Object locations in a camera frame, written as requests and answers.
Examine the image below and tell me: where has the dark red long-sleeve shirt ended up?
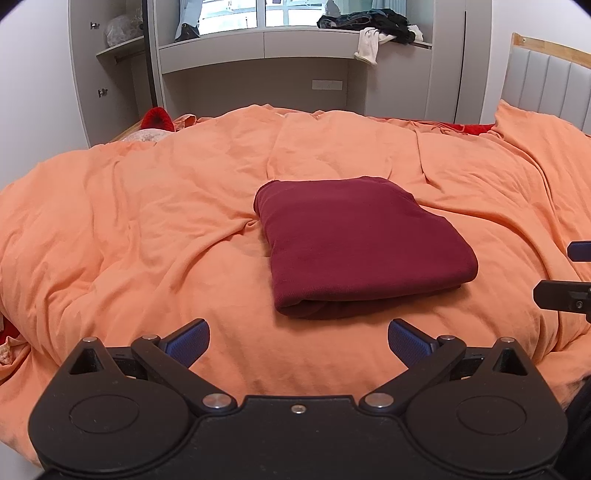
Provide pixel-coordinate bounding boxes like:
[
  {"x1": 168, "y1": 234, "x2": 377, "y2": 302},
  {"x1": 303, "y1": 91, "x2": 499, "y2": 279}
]
[{"x1": 253, "y1": 177, "x2": 479, "y2": 317}]

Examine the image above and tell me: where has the dark clothes pile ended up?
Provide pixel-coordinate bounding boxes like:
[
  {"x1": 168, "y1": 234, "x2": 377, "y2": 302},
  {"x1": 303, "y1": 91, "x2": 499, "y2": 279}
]
[{"x1": 317, "y1": 8, "x2": 417, "y2": 45}]

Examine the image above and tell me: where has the orange duvet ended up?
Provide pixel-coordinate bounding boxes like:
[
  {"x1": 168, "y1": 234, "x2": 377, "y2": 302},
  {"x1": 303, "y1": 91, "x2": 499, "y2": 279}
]
[{"x1": 1, "y1": 104, "x2": 590, "y2": 461}]

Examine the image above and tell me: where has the red bed sheet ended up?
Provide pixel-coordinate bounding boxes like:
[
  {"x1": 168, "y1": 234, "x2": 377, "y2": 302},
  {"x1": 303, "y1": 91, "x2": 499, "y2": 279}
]
[{"x1": 413, "y1": 121, "x2": 494, "y2": 136}]

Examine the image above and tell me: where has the grey padded headboard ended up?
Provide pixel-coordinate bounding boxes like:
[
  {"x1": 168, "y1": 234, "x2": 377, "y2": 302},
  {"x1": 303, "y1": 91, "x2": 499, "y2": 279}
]
[{"x1": 501, "y1": 33, "x2": 591, "y2": 134}]

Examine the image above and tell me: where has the floral pink pillow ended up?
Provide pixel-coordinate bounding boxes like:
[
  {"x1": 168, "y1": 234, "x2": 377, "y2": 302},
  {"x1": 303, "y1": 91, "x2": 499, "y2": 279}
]
[{"x1": 122, "y1": 128, "x2": 170, "y2": 142}]

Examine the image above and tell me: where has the bright red plush item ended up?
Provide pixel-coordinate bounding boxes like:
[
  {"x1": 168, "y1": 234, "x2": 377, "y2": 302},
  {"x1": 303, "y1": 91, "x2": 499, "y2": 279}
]
[{"x1": 140, "y1": 106, "x2": 176, "y2": 132}]

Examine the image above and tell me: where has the grey wardrobe cabinet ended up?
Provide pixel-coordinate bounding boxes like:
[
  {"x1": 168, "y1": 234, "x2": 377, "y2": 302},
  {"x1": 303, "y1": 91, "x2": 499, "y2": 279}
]
[{"x1": 68, "y1": 1, "x2": 155, "y2": 146}]

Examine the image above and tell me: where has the grey window ledge desk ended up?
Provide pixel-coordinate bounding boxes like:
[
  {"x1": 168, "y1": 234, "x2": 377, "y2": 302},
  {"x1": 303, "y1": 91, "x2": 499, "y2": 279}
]
[{"x1": 158, "y1": 28, "x2": 432, "y2": 119}]

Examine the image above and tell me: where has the white garment on ledge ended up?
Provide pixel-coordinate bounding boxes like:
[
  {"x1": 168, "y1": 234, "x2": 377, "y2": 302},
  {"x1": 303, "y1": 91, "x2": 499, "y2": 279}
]
[{"x1": 353, "y1": 25, "x2": 424, "y2": 66}]

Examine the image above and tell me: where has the plastic bag on shelf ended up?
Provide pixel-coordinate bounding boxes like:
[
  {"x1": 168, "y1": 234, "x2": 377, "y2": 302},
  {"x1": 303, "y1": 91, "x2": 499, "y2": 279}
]
[{"x1": 105, "y1": 11, "x2": 143, "y2": 47}]

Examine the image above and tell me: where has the light blue curtain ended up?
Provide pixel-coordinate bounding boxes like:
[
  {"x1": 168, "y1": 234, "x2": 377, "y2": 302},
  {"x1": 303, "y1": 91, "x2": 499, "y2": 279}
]
[{"x1": 174, "y1": 0, "x2": 204, "y2": 42}]

